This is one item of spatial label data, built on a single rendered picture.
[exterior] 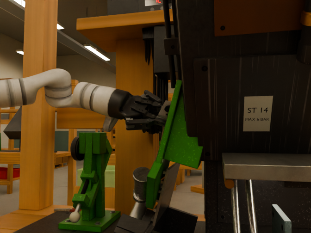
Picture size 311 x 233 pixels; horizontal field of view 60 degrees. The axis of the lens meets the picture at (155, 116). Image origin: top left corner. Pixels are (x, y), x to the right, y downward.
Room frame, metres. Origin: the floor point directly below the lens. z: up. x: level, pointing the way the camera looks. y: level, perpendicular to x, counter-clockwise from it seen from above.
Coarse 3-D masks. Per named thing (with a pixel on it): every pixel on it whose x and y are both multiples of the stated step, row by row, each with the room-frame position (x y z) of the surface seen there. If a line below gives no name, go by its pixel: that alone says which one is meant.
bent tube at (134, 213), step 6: (168, 102) 0.66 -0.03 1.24; (162, 108) 0.64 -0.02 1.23; (168, 108) 0.66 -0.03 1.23; (162, 114) 0.63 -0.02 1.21; (162, 126) 0.68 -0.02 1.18; (162, 132) 0.69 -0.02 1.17; (156, 156) 0.71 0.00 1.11; (138, 204) 0.61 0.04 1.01; (144, 204) 0.61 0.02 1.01; (132, 210) 0.60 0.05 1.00; (138, 210) 0.59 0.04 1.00; (144, 210) 0.60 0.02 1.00; (132, 216) 0.58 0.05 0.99; (138, 216) 0.59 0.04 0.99
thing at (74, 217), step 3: (78, 204) 0.75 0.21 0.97; (81, 204) 0.75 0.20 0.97; (78, 207) 0.74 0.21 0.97; (75, 210) 0.74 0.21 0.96; (78, 210) 0.74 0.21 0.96; (72, 213) 0.72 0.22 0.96; (75, 213) 0.72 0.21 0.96; (78, 213) 0.73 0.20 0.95; (69, 216) 0.72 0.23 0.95; (72, 216) 0.72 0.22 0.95; (75, 216) 0.72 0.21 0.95; (78, 216) 0.72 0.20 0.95; (69, 219) 0.72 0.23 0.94; (72, 219) 0.72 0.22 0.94; (75, 219) 0.72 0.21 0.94; (78, 219) 0.72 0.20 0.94
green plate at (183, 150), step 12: (180, 84) 0.52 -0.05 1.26; (180, 96) 0.53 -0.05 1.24; (180, 108) 0.53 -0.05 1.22; (168, 120) 0.53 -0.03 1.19; (180, 120) 0.53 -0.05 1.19; (168, 132) 0.53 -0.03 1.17; (180, 132) 0.53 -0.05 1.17; (168, 144) 0.54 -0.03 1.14; (180, 144) 0.53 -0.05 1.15; (192, 144) 0.53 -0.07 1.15; (168, 156) 0.54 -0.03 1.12; (180, 156) 0.53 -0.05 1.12; (192, 156) 0.53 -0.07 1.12
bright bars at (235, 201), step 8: (248, 184) 0.48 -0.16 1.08; (232, 192) 0.48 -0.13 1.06; (248, 192) 0.47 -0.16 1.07; (232, 200) 0.47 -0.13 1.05; (248, 200) 0.46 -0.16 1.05; (232, 208) 0.46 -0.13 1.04; (248, 208) 0.45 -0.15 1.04; (232, 216) 0.45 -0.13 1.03; (248, 216) 0.44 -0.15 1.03; (240, 224) 0.44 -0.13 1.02; (256, 224) 0.43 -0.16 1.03; (240, 232) 0.42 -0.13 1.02; (256, 232) 0.42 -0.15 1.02
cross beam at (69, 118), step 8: (64, 112) 1.09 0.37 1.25; (72, 112) 1.09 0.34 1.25; (80, 112) 1.08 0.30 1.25; (88, 112) 1.07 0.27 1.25; (96, 112) 1.06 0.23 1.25; (64, 120) 1.09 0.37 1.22; (72, 120) 1.09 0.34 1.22; (80, 120) 1.08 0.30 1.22; (88, 120) 1.07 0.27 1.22; (96, 120) 1.06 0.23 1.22; (104, 120) 1.05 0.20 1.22; (56, 128) 1.10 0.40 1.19; (64, 128) 1.09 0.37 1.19; (72, 128) 1.09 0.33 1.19; (80, 128) 1.08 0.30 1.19; (88, 128) 1.07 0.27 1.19; (96, 128) 1.06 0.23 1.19
